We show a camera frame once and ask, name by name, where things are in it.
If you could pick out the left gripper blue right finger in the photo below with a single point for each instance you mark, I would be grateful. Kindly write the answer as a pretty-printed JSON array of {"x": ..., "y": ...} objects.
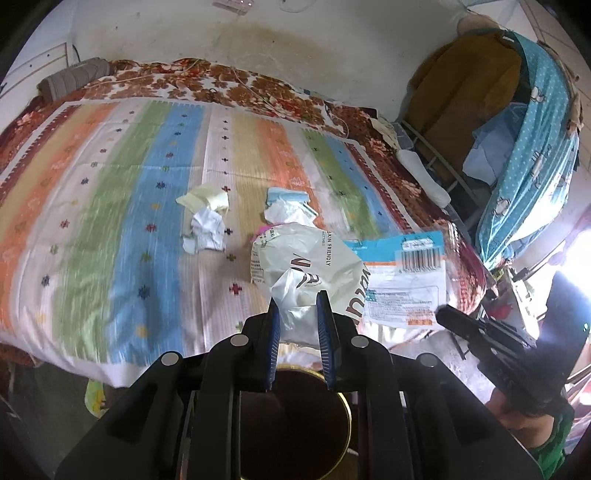
[{"x": 326, "y": 334}]

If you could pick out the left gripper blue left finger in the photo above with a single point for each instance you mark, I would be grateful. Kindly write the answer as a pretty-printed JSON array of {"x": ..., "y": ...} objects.
[{"x": 272, "y": 342}]

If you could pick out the blue white barcode package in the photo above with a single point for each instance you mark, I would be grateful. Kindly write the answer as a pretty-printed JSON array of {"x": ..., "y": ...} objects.
[{"x": 408, "y": 279}]

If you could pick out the clear white plastic bag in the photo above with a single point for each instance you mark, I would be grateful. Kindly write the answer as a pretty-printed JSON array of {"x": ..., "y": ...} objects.
[{"x": 287, "y": 211}]

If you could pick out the white tissue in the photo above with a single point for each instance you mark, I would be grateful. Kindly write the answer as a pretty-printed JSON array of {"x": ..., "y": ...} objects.
[{"x": 206, "y": 232}]

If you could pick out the pale yellow paper packet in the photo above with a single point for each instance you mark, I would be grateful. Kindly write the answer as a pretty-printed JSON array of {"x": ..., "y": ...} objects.
[{"x": 204, "y": 196}]

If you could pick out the pink plastic bag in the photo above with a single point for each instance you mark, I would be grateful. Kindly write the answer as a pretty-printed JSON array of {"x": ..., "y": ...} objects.
[{"x": 264, "y": 229}]

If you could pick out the blue face mask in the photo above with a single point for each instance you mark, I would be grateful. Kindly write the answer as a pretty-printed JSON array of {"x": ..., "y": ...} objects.
[{"x": 277, "y": 193}]

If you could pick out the dark round gold-rimmed trash bin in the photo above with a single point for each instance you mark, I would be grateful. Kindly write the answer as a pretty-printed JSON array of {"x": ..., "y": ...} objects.
[{"x": 299, "y": 429}]

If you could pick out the person's right hand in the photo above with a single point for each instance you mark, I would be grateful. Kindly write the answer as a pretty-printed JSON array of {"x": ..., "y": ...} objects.
[{"x": 531, "y": 432}]

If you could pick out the brown floral blanket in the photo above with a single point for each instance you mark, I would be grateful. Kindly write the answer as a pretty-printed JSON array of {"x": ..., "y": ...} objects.
[{"x": 200, "y": 80}]

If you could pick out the striped colourful bed sheet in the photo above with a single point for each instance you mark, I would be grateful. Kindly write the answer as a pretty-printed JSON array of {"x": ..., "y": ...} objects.
[{"x": 103, "y": 285}]

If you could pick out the white rolled pillow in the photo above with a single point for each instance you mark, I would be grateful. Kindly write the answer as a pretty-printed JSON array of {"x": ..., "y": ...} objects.
[{"x": 413, "y": 164}]

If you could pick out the green patterned slipper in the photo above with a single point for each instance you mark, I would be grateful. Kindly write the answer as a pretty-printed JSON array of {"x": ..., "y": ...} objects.
[{"x": 95, "y": 399}]

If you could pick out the blue dotted hanging cloth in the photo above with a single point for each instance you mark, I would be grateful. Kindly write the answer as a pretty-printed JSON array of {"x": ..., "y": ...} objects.
[{"x": 534, "y": 183}]

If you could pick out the light blue hanging shirt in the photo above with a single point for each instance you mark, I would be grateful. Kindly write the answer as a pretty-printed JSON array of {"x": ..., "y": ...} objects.
[{"x": 493, "y": 144}]

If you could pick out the mustard brown hanging garment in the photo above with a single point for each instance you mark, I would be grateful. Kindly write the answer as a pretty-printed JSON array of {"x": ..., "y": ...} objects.
[{"x": 459, "y": 88}]

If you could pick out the metal bed rail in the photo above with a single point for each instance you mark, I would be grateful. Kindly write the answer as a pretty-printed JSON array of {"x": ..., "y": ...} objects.
[{"x": 462, "y": 191}]

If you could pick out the white wall power strip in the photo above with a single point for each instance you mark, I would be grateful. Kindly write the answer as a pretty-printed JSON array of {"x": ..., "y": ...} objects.
[{"x": 239, "y": 7}]

